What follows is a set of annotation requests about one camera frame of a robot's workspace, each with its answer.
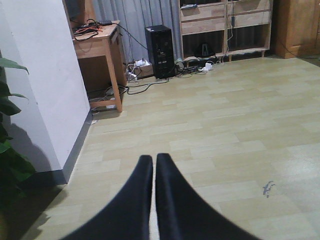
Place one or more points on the orange wooden cabinet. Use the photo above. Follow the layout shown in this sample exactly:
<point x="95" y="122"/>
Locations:
<point x="296" y="28"/>

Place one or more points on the green potted plant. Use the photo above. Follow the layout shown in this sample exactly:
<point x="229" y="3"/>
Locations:
<point x="14" y="167"/>

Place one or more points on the light wooden shelf unit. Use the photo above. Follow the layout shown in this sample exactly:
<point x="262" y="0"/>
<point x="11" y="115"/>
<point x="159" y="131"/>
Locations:
<point x="229" y="27"/>

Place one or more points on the wooden side desk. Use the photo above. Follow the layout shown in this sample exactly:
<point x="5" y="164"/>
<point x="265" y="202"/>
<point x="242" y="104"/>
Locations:
<point x="99" y="51"/>

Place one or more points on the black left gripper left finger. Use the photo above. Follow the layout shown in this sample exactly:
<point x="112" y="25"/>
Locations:
<point x="127" y="215"/>

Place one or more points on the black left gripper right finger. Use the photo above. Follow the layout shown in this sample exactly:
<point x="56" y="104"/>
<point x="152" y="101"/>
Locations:
<point x="182" y="214"/>

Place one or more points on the grey curtain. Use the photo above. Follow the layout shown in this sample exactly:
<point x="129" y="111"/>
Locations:
<point x="134" y="16"/>

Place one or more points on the black computer tower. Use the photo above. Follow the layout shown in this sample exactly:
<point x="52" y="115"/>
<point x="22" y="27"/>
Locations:
<point x="160" y="50"/>

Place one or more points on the white power strip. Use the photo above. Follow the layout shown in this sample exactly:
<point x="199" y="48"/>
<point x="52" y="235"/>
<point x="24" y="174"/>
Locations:
<point x="207" y="67"/>

